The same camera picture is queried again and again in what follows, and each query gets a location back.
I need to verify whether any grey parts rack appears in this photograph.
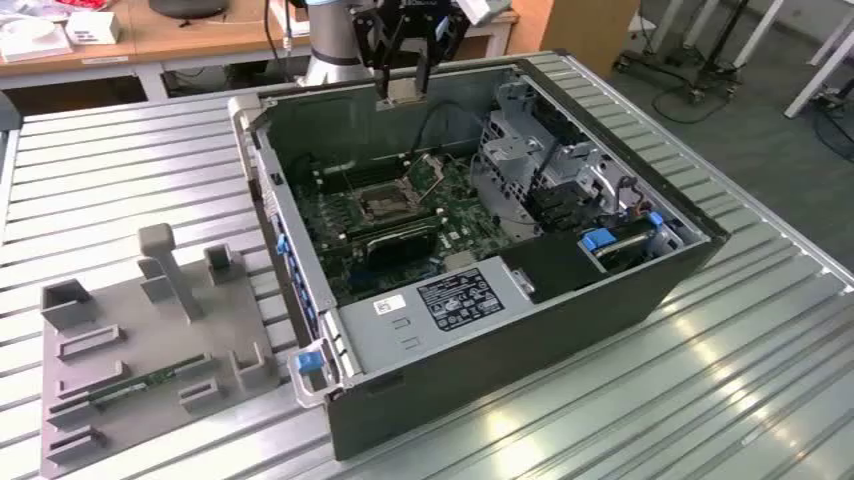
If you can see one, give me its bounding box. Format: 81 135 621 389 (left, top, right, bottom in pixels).
38 223 286 479

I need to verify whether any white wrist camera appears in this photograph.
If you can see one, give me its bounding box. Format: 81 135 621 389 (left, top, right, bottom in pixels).
460 0 500 26

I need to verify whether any metal drive cage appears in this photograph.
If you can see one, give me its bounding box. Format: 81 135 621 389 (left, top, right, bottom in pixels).
477 79 616 236

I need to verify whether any hard disk in blue carrier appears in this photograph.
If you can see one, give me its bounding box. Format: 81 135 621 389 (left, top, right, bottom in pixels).
577 219 669 274

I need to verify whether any CPU socket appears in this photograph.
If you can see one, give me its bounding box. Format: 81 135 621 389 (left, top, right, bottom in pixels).
346 177 437 229

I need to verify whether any large white box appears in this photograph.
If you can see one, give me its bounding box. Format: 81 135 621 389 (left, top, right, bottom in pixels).
0 14 75 64

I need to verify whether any black PC case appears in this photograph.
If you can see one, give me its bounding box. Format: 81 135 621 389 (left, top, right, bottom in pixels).
226 48 730 462

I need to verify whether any metal socket cover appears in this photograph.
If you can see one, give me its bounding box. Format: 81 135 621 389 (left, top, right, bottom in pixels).
405 151 450 201

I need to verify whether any green RAM stick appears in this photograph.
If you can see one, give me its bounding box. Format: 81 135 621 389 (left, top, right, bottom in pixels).
86 354 206 404

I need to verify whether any black wheeled stand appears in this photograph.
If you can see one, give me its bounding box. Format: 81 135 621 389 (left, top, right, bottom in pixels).
613 0 748 105

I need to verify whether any grey power supply unit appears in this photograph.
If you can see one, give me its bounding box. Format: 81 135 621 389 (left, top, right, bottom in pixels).
333 255 540 376

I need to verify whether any black round object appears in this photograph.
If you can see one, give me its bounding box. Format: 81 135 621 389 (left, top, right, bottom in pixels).
147 0 230 19

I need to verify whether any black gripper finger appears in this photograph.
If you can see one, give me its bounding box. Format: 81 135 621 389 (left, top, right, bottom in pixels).
372 19 409 101
412 19 446 96

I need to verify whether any silver CPU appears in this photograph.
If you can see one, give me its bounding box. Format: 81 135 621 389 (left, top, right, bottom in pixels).
374 78 428 112

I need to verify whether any small white printed box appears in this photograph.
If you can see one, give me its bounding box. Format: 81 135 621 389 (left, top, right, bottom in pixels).
65 10 125 46

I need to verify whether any white table frame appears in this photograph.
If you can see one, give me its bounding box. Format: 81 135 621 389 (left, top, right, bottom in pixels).
784 0 854 120

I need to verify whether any black graphics card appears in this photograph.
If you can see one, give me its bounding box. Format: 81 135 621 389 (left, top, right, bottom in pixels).
364 222 446 274

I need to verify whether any green motherboard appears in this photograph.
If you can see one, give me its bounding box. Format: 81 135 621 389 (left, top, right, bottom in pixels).
293 149 516 301

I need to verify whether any wooden desk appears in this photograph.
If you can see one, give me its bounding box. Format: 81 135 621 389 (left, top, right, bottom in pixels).
0 0 522 101

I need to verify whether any wooden cabinet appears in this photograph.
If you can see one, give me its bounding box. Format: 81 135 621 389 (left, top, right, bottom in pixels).
510 0 642 80

